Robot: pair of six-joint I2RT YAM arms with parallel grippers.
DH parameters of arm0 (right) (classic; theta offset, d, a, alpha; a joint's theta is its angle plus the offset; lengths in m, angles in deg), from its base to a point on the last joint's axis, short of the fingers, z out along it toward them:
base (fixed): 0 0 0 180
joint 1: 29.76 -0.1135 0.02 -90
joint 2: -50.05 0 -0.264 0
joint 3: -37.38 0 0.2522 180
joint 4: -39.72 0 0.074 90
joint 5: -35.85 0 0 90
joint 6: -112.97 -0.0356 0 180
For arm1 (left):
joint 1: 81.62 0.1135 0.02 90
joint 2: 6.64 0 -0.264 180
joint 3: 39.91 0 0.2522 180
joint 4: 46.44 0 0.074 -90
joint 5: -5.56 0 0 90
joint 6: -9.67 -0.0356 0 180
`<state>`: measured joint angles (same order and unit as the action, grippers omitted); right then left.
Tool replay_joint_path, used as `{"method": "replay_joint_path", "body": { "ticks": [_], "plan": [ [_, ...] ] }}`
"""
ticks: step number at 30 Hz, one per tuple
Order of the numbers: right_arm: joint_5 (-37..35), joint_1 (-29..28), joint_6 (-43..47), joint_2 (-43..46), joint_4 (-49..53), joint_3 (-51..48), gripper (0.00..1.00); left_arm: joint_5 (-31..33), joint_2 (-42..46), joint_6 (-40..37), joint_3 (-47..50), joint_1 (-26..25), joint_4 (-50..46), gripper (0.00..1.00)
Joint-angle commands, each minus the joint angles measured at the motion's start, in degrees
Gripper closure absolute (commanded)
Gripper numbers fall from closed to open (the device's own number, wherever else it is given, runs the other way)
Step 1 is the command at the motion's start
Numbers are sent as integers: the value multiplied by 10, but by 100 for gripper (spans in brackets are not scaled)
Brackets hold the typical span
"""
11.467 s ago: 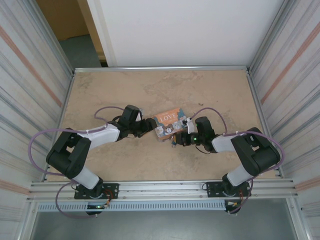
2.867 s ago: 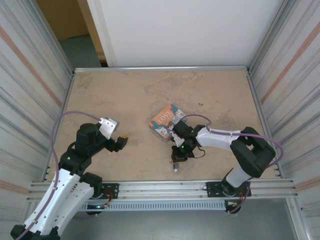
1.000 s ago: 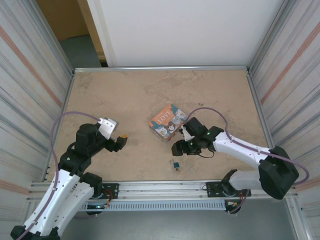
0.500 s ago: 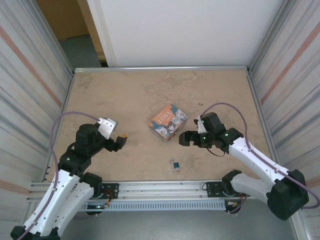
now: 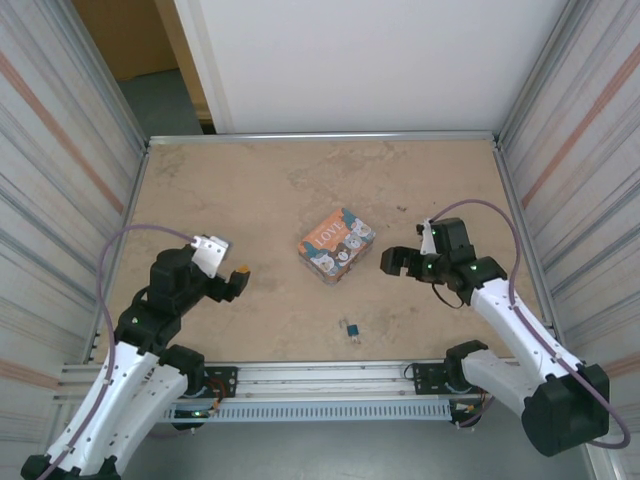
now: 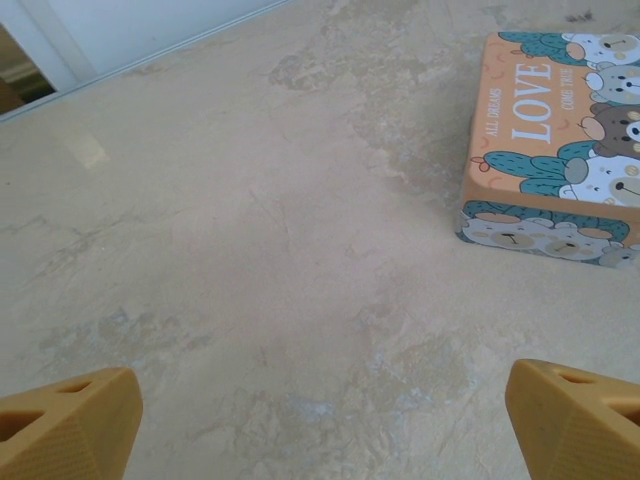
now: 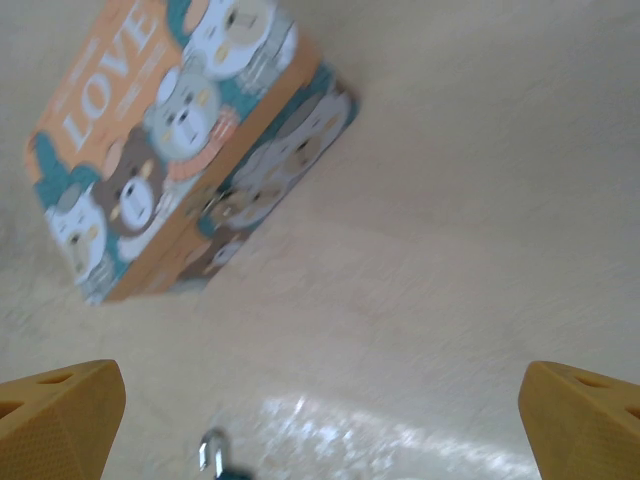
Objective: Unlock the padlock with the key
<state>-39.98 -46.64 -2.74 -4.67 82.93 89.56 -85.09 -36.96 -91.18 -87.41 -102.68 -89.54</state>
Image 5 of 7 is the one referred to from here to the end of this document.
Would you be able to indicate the bear print tin box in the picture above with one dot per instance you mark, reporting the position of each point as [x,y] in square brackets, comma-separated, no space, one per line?
[337,247]

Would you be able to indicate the small blue padlock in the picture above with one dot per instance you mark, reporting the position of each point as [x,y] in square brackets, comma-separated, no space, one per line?
[353,330]

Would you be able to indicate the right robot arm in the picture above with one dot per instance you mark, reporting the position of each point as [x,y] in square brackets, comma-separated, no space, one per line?
[505,325]

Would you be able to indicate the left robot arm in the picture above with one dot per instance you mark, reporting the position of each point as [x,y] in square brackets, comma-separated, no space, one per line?
[125,390]

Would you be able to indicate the aluminium table side bar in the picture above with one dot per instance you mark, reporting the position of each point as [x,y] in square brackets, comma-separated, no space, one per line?
[132,195]
[520,220]

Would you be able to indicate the aluminium table end bar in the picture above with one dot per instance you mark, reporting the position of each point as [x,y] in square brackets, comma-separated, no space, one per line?
[325,136]

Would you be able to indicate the brown board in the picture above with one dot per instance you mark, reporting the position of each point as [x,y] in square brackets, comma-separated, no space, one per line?
[125,35]

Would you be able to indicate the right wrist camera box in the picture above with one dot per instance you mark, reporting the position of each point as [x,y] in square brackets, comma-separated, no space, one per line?
[427,237]

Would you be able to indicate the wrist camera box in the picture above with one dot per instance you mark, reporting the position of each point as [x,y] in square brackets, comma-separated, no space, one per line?
[212,252]
[427,237]

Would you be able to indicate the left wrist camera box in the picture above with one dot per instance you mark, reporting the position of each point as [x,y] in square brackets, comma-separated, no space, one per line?
[212,252]

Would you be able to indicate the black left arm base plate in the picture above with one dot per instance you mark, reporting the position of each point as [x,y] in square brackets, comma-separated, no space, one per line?
[225,381]

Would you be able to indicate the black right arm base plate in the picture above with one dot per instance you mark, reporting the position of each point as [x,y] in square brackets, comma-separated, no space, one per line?
[425,376]

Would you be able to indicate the aluminium mounting rail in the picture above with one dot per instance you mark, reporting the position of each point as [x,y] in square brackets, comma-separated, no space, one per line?
[325,376]

